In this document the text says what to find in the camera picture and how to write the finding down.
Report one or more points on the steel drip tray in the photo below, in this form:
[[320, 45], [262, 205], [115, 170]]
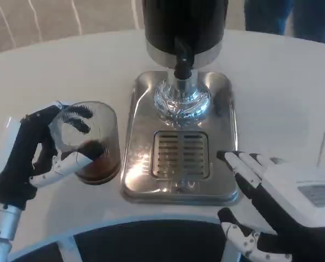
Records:
[[222, 131]]

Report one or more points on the clear ribbed glass cup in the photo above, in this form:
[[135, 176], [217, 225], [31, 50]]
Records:
[[108, 131]]

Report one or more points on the slotted steel tray grid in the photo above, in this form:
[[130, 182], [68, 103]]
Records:
[[180, 155]]

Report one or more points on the robot black torso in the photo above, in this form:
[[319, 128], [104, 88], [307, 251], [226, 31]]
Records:
[[151, 243]]

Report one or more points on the black steel drink dispenser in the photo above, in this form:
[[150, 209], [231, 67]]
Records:
[[183, 21]]

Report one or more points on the robot left silver arm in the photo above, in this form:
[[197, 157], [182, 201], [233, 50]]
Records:
[[1, 226]]

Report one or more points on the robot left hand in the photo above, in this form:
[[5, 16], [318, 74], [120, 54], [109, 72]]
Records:
[[18, 158]]

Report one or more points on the black dispenser tap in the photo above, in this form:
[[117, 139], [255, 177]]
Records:
[[183, 66]]

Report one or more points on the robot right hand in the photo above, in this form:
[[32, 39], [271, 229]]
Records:
[[296, 207]]

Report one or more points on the person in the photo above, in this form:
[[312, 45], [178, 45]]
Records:
[[288, 16]]

